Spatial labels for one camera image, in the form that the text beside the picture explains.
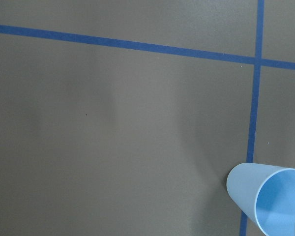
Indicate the light blue cup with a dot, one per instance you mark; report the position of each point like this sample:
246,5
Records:
266,194

